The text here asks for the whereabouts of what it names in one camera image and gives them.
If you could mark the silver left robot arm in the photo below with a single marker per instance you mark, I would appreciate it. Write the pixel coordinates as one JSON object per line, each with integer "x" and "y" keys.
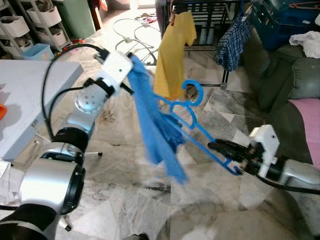
{"x": 87, "y": 102}

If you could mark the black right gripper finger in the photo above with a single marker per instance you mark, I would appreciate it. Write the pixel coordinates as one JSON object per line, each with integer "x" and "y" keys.
{"x": 239, "y": 157}
{"x": 227, "y": 146}

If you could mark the black metal drying rack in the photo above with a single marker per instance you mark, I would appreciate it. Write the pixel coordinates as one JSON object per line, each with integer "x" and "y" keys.
{"x": 158, "y": 20}

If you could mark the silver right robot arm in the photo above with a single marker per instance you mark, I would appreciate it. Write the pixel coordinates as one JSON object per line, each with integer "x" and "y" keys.
{"x": 295, "y": 172}

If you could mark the green laundry basket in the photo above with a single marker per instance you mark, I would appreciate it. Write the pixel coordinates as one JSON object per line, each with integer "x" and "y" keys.
{"x": 75, "y": 17}

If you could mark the white crumpled cloth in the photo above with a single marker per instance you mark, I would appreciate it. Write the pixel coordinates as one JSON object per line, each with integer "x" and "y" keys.
{"x": 306, "y": 44}

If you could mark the dark green sofa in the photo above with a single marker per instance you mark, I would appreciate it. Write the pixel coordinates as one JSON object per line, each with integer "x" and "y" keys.
{"x": 285, "y": 80}

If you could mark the yellow shirt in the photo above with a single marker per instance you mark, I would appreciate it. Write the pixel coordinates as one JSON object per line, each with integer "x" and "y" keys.
{"x": 172, "y": 55}

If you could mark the blue plastic hanger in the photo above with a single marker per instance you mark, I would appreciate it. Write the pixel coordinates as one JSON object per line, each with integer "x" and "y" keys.
{"x": 201, "y": 94}

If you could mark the pink plastic hanger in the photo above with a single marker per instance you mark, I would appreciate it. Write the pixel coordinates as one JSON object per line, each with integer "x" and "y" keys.
{"x": 172, "y": 19}

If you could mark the pink blanket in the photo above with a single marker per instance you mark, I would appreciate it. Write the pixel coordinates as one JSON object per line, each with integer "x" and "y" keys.
{"x": 307, "y": 130}

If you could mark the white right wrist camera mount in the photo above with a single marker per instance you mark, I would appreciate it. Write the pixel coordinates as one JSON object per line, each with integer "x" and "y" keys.
{"x": 265, "y": 142}

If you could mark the blue plaid shirt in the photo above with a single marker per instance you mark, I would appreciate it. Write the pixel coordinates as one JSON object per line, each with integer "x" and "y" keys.
{"x": 234, "y": 45}

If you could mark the blue garment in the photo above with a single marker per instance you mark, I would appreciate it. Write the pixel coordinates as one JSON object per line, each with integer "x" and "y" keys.
{"x": 155, "y": 130}

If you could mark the white garment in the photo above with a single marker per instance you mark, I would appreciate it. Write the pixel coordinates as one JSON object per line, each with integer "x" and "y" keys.
{"x": 7, "y": 182}

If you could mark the light blue plastic bin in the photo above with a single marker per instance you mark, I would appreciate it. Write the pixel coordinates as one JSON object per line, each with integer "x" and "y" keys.
{"x": 37, "y": 52}

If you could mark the white shelf rack with baskets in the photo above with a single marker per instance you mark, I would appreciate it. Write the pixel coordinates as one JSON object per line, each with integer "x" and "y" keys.
{"x": 11, "y": 26}
{"x": 45, "y": 16}

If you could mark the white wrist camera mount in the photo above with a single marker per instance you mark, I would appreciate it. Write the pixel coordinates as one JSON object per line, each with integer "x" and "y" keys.
{"x": 116, "y": 67}
{"x": 265, "y": 142}

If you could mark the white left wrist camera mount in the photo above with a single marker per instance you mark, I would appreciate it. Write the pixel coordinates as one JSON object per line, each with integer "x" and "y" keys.
{"x": 116, "y": 67}

